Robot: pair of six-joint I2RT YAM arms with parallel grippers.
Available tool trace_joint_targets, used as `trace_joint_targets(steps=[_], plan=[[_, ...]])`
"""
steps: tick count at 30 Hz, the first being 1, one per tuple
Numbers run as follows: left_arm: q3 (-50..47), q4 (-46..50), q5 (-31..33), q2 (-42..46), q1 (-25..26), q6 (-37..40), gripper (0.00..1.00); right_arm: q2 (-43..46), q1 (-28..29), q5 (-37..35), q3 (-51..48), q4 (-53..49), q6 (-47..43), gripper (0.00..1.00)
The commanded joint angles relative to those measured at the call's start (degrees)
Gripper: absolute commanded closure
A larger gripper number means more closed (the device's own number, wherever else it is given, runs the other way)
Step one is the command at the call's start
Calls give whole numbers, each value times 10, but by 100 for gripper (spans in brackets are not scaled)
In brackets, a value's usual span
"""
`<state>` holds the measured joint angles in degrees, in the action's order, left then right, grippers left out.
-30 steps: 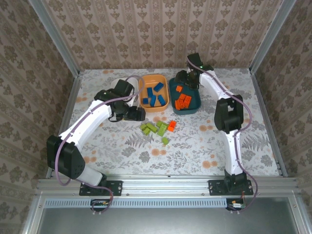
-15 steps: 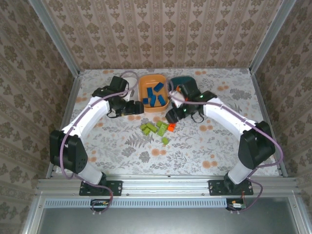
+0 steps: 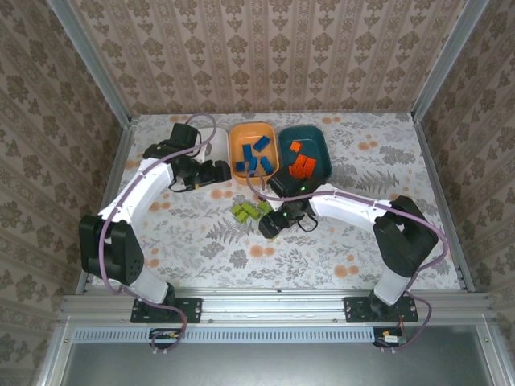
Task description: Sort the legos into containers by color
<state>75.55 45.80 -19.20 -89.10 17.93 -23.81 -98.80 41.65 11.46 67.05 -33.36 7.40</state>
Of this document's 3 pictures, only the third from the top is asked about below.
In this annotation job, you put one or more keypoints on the small blue lego brick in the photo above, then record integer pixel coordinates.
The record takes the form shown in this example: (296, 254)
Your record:
(240, 166)

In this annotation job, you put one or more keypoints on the small green lego brick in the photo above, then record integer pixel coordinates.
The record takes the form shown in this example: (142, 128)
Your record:
(237, 209)

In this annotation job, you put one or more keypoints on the small orange lego brick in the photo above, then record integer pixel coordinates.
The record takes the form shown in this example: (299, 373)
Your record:
(296, 146)

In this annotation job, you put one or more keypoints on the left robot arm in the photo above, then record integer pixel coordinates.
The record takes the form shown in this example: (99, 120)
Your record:
(149, 189)

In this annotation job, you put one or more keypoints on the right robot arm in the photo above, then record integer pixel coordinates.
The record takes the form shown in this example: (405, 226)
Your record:
(342, 213)

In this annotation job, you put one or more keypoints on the white plastic container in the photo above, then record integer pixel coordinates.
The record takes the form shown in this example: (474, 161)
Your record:
(219, 149)

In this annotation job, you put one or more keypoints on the orange plastic container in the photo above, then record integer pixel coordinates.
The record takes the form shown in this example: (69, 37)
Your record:
(257, 177)

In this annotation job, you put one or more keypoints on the teal plastic container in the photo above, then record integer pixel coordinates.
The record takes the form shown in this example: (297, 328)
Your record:
(314, 140)

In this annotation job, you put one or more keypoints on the floral tablecloth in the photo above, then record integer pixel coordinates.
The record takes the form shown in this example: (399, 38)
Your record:
(322, 249)

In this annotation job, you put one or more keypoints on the grey metal sheet panel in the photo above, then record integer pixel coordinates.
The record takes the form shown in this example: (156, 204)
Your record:
(261, 366)

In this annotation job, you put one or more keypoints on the black connector board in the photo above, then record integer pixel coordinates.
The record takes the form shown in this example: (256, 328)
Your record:
(388, 337)
(165, 335)

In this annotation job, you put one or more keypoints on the aluminium mounting rail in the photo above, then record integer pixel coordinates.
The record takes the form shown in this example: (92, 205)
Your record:
(273, 305)

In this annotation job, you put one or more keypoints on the aluminium side rail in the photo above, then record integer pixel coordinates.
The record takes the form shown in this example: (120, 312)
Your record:
(116, 173)
(445, 201)

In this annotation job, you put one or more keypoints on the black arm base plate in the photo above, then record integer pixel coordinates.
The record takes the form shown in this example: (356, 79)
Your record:
(356, 309)
(193, 309)

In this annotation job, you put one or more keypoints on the aluminium frame post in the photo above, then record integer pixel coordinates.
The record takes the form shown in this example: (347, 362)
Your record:
(94, 60)
(447, 60)

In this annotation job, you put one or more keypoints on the aluminium frame profile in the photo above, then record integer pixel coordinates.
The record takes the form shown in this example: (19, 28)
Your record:
(54, 358)
(495, 354)

